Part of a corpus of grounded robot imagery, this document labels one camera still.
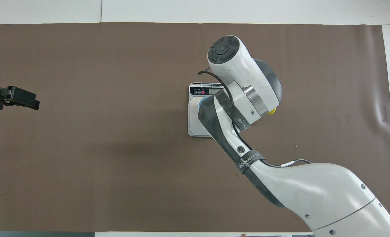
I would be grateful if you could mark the light blue plastic cup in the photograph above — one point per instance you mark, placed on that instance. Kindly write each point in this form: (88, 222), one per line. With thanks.
(202, 102)

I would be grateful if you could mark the yellow squeeze bottle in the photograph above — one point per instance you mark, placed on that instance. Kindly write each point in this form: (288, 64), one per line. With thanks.
(272, 111)

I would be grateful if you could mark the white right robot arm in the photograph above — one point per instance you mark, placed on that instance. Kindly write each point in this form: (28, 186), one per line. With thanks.
(300, 184)

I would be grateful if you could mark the silver digital kitchen scale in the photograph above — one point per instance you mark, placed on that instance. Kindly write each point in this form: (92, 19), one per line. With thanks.
(195, 126)

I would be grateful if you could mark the brown paper table mat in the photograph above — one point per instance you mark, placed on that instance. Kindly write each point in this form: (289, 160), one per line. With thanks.
(99, 164)

